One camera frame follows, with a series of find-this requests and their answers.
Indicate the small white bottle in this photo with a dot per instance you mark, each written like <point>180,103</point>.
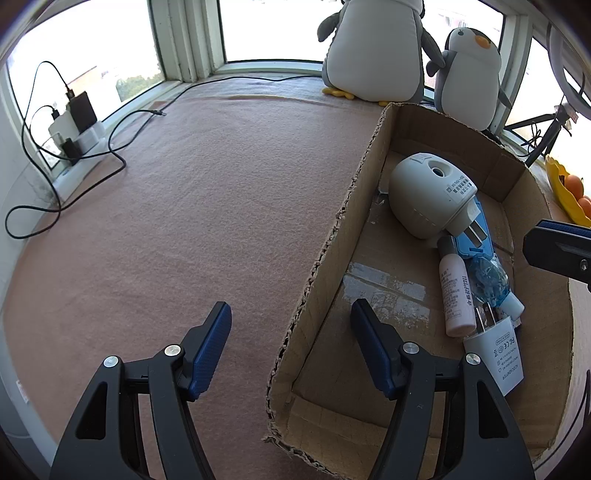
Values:
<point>455,290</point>

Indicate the white plug-in device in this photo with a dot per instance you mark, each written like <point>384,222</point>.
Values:
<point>420,198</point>

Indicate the blue phone stand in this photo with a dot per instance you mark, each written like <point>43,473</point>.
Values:
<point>480,247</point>

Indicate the orange fruit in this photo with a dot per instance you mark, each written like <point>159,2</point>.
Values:
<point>575,183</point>
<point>585,206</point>

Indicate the black tripod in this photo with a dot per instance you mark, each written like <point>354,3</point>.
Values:
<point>549,134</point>

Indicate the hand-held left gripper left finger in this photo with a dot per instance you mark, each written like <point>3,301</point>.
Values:
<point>210,350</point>

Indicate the pink blanket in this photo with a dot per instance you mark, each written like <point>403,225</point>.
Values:
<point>184,207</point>

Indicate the translucent blue small bottle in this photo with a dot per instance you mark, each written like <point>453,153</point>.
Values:
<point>491,277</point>

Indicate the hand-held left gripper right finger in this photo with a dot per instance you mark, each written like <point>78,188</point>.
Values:
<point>369,350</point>

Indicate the yellow fruit bowl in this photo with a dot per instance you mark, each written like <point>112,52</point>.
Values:
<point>561,194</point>

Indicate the white charger block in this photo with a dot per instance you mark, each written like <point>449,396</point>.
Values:
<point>60,127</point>

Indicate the black charger block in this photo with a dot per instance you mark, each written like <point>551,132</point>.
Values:
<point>82,110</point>

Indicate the white usb power adapter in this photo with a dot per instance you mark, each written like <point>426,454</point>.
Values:
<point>498,355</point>

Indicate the small penguin plush toy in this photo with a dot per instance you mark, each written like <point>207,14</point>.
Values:
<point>471,78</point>

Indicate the cardboard box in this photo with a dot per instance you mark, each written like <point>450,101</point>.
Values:
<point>332,369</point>

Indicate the white window frame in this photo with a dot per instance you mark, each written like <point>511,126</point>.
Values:
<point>184,37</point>

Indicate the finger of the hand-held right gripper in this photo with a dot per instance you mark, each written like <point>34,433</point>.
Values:
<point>558,247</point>

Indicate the large penguin plush toy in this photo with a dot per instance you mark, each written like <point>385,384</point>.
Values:
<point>374,50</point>

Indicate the white power strip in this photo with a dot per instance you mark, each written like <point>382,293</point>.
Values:
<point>90,138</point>

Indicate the small black plug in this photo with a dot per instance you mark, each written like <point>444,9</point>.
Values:
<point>70,147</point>

